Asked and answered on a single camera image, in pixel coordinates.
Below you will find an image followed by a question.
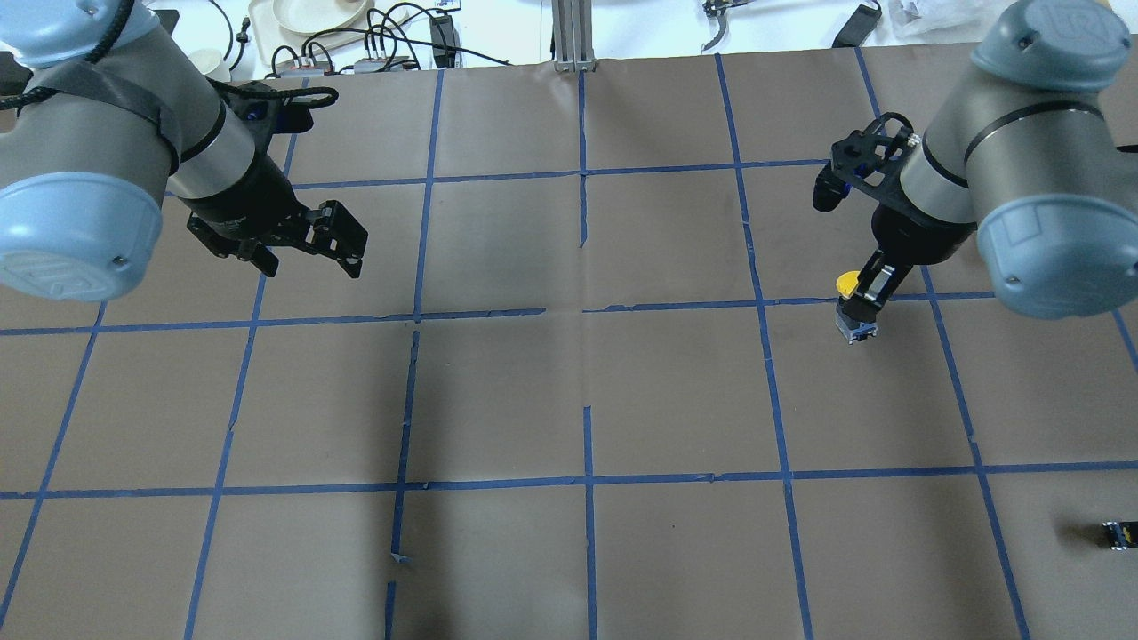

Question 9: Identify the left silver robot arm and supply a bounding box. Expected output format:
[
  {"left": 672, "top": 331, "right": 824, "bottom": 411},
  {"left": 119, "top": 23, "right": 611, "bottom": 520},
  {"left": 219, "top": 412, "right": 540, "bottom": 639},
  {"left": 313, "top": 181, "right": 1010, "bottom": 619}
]
[{"left": 1, "top": 1, "right": 366, "bottom": 302}]

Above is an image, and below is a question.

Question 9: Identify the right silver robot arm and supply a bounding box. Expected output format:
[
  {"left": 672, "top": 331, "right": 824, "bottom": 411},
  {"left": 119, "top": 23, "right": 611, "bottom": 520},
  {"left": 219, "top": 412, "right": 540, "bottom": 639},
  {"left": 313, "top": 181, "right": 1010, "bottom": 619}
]
[{"left": 828, "top": 1, "right": 1137, "bottom": 325}]

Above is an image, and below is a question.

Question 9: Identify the beige round plate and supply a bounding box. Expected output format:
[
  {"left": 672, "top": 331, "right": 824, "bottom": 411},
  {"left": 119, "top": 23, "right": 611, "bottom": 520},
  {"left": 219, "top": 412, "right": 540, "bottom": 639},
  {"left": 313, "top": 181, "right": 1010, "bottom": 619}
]
[{"left": 269, "top": 0, "right": 374, "bottom": 36}]

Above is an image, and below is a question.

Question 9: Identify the white paper cup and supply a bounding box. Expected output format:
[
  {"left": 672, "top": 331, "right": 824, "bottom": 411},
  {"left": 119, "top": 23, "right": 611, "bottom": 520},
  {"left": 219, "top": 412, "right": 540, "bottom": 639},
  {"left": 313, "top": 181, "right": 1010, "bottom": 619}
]
[{"left": 188, "top": 49, "right": 231, "bottom": 82}]

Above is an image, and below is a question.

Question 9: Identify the white power strip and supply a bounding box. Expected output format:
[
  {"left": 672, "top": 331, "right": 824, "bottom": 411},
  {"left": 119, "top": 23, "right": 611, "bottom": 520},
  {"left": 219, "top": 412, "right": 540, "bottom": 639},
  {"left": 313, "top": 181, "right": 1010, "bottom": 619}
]
[{"left": 351, "top": 54, "right": 420, "bottom": 76}]

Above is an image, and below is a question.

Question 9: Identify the black power adapter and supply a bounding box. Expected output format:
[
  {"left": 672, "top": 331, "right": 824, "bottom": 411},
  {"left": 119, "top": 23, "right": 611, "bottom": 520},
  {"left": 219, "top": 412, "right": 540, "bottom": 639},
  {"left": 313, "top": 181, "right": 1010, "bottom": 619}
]
[{"left": 830, "top": 1, "right": 883, "bottom": 49}]

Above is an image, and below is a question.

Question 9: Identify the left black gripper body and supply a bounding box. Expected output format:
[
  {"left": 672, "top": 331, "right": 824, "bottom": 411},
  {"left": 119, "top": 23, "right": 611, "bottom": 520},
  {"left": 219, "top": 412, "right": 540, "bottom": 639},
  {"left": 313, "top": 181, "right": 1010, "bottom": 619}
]
[{"left": 183, "top": 159, "right": 310, "bottom": 259}]

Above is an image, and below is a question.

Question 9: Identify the black button base block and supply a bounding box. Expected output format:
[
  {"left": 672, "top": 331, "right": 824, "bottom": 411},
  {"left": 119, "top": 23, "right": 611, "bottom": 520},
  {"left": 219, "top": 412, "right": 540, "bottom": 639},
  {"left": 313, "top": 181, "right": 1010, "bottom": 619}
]
[{"left": 1102, "top": 520, "right": 1138, "bottom": 551}]

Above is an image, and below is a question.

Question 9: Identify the aluminium frame post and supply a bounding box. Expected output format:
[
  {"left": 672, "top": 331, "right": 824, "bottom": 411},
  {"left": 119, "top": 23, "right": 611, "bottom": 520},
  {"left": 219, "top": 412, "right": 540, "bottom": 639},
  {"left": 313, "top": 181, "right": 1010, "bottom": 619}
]
[{"left": 551, "top": 0, "right": 597, "bottom": 73}]

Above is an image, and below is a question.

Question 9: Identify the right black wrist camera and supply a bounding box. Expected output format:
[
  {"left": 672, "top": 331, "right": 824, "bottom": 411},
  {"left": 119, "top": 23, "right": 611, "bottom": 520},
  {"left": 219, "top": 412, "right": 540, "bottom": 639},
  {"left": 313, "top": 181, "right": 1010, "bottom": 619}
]
[{"left": 813, "top": 112, "right": 921, "bottom": 213}]

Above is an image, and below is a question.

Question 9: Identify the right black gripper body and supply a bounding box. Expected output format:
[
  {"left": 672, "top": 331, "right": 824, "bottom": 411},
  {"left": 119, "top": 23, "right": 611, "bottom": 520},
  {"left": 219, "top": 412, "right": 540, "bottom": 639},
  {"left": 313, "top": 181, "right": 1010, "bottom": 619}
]
[{"left": 867, "top": 205, "right": 978, "bottom": 268}]

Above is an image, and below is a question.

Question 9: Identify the yellow push button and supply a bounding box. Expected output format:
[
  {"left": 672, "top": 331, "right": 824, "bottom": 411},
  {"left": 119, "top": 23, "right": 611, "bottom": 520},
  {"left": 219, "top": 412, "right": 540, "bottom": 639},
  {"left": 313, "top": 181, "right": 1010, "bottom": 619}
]
[{"left": 836, "top": 271, "right": 879, "bottom": 345}]

